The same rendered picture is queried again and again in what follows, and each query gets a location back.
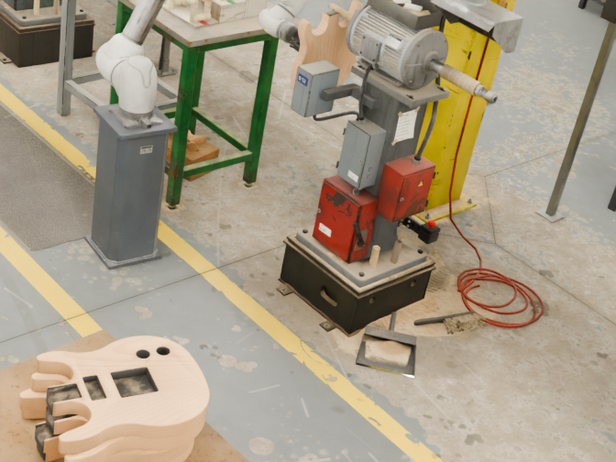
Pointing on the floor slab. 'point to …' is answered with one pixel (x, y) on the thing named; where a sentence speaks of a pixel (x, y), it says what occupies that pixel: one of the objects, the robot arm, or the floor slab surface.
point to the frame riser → (321, 278)
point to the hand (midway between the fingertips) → (321, 53)
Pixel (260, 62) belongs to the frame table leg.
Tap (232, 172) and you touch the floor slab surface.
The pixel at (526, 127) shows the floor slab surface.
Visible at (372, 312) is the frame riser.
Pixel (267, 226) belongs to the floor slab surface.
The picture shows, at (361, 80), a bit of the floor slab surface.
